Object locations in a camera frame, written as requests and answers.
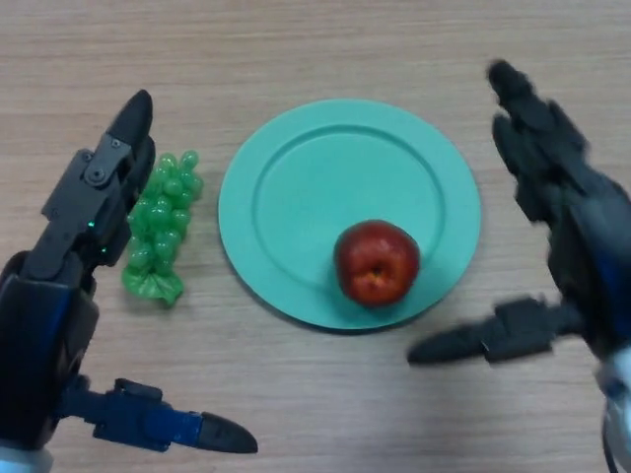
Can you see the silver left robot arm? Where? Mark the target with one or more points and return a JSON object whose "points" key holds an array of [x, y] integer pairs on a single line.
{"points": [[22, 460]]}

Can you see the green plastic grape bunch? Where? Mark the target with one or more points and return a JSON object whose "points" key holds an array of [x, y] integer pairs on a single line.
{"points": [[162, 222]]}

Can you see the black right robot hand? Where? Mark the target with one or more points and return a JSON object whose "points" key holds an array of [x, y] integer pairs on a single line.
{"points": [[586, 236]]}

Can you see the green round plate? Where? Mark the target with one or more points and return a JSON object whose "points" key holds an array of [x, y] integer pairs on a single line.
{"points": [[296, 217]]}

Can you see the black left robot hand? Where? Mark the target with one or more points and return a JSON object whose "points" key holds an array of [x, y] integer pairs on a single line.
{"points": [[44, 320]]}

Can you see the red apple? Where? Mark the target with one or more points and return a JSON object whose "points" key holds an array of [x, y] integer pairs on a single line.
{"points": [[377, 266]]}

